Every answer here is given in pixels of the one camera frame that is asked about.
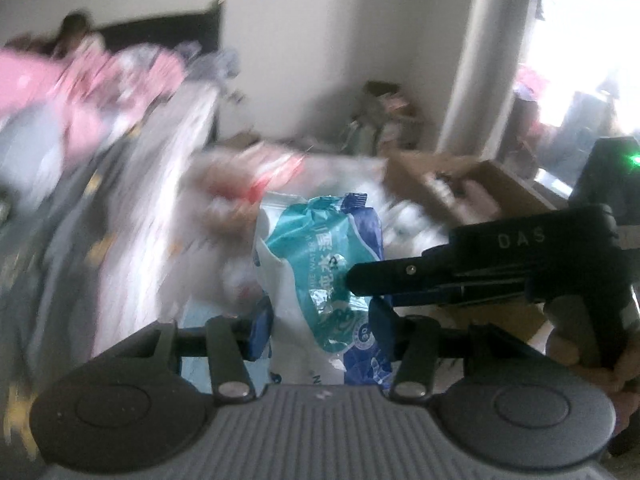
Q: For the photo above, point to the pink wet wipes pack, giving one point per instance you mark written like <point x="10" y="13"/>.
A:
<point x="235" y="181"/>

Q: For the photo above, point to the person lying in bed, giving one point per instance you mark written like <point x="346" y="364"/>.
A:
<point x="76" y="36"/>

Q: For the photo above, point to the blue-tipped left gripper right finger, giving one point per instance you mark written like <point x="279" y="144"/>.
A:
<point x="417" y="343"/>

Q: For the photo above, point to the person's right hand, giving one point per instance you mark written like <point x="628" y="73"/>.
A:
<point x="615" y="383"/>

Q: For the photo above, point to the white plastic bag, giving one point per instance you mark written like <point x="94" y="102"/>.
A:
<point x="407" y="228"/>

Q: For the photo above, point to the brown cardboard box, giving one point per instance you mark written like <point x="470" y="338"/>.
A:
<point x="459" y="190"/>

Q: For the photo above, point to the cardboard boxes in corner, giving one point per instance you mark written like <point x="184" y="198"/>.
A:
<point x="383" y="119"/>

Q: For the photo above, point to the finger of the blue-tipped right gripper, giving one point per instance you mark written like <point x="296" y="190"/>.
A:
<point x="460" y="297"/>
<point x="444" y="271"/>

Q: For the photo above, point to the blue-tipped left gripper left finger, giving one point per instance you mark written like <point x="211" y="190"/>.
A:
<point x="225" y="354"/>

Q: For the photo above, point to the blue white tissue pack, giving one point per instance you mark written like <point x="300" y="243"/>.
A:
<point x="303" y="249"/>

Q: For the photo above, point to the black headboard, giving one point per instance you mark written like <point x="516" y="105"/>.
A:
<point x="203" y="27"/>

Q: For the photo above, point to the pink grey duvet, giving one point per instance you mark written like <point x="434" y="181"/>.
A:
<point x="55" y="114"/>

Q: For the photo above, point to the dark grey bed sheet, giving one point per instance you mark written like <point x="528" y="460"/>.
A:
<point x="84" y="271"/>

